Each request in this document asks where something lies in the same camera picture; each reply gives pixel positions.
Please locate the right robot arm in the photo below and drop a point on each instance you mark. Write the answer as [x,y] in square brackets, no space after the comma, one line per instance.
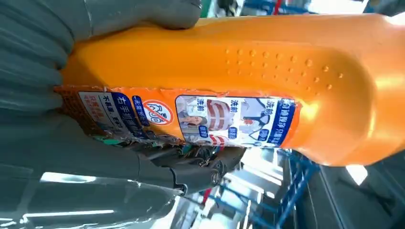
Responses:
[28,63]

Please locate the blue metal rack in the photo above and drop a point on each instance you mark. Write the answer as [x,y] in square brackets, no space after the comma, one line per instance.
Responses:
[297,183]

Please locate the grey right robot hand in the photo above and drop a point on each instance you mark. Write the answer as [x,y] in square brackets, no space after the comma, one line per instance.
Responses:
[79,196]

